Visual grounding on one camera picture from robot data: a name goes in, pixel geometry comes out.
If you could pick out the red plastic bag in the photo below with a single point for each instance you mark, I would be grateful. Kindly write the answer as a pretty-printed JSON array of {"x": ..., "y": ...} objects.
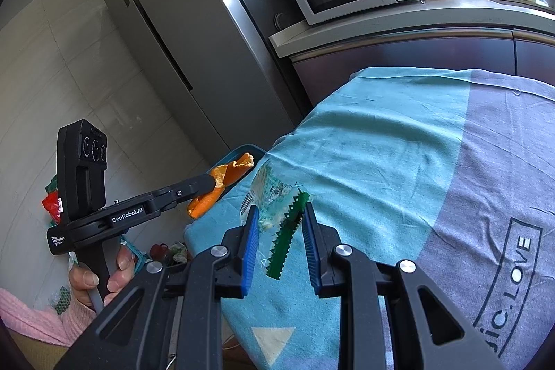
[{"x": 51, "y": 207}]

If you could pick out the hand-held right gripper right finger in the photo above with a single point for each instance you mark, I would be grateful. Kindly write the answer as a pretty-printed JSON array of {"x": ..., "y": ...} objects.
[{"x": 311, "y": 253}]

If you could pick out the teal mesh basket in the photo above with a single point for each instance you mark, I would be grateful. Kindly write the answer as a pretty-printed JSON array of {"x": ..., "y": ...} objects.
[{"x": 136, "y": 255}]

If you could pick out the orange peel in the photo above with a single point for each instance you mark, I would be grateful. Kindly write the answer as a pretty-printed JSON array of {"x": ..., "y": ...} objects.
[{"x": 230, "y": 174}]

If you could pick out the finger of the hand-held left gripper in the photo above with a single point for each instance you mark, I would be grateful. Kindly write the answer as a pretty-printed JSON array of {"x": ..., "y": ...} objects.
[{"x": 182, "y": 190}]

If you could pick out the grey kitchen counter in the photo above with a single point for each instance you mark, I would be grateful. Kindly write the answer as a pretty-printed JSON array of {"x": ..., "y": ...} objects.
[{"x": 390, "y": 23}]

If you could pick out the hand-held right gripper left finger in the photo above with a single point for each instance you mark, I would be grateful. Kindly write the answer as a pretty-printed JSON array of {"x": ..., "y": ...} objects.
[{"x": 250, "y": 253}]

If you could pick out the teal and grey tablecloth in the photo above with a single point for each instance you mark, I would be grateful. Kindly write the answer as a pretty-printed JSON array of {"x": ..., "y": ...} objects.
[{"x": 390, "y": 161}]

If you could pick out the dark purple base cabinet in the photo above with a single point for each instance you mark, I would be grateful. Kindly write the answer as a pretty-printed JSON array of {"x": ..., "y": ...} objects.
[{"x": 412, "y": 53}]

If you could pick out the person's left hand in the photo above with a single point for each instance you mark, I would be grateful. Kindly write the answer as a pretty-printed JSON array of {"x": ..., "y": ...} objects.
[{"x": 123, "y": 270}]

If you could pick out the clear wrapper with green edge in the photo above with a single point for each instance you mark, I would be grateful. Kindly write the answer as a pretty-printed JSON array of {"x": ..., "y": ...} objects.
[{"x": 284, "y": 240}]

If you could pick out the blue bin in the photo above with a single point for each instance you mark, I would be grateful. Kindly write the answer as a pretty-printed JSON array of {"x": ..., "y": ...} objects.
[{"x": 253, "y": 148}]

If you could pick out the silver refrigerator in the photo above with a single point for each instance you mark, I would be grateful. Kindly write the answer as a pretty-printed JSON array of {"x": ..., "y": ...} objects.
[{"x": 195, "y": 27}]

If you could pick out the person's left forearm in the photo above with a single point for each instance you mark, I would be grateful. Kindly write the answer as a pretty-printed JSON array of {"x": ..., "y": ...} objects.
[{"x": 39, "y": 318}]

